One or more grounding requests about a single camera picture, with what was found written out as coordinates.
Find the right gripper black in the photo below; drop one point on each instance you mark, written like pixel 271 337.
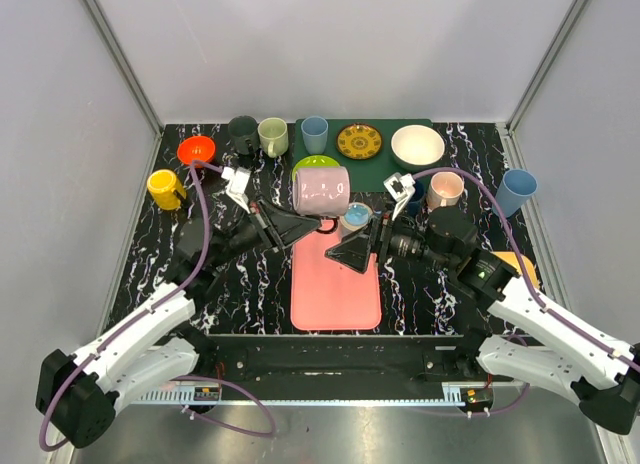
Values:
pixel 354 250

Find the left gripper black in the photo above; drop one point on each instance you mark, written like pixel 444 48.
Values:
pixel 261 226

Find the light blue mug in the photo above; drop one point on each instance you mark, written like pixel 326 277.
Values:
pixel 358 216

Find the purple mug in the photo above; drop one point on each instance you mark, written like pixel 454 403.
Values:
pixel 321 191

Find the navy blue mug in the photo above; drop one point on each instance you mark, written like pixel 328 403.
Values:
pixel 415 204

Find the light green mug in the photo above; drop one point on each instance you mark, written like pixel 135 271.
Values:
pixel 273 134

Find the grey mug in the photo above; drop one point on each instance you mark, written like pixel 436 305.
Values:
pixel 243 133

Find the pink mug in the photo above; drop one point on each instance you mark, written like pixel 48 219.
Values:
pixel 445 189

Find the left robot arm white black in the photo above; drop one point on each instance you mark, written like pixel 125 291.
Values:
pixel 80 394

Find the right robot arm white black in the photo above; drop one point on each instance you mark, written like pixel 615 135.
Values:
pixel 598 373

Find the yellow mug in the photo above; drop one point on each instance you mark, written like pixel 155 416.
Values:
pixel 166 189

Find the pink tray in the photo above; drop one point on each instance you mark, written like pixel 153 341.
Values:
pixel 327 296

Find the lime green plate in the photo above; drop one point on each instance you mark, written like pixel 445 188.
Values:
pixel 314 161

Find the blue cup on mat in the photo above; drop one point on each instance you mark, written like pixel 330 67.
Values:
pixel 315 130

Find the dark green mat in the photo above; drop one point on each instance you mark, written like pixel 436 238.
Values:
pixel 368 175

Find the yellow patterned plate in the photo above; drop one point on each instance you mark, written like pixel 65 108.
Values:
pixel 359 141

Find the white bowl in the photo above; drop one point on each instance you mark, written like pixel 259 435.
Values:
pixel 417 147

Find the red bowl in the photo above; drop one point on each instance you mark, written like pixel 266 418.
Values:
pixel 200 148

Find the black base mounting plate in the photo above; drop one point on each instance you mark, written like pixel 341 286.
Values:
pixel 241 357

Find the yellow orange bowl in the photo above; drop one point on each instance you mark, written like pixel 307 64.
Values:
pixel 525 265

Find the blue cup at right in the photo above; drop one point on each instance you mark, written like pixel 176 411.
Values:
pixel 516 188

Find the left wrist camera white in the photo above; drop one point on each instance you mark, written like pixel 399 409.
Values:
pixel 237 182

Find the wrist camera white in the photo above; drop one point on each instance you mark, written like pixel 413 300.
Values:
pixel 237 182
pixel 401 189

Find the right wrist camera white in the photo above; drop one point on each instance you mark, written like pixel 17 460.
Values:
pixel 401 189

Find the front aluminium rail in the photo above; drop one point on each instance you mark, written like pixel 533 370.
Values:
pixel 311 391

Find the left aluminium frame post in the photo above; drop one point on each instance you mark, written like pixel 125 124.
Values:
pixel 104 29

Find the aluminium frame post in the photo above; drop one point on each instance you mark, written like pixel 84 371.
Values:
pixel 104 29
pixel 563 33

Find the right aluminium frame post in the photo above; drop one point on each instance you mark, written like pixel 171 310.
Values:
pixel 563 33

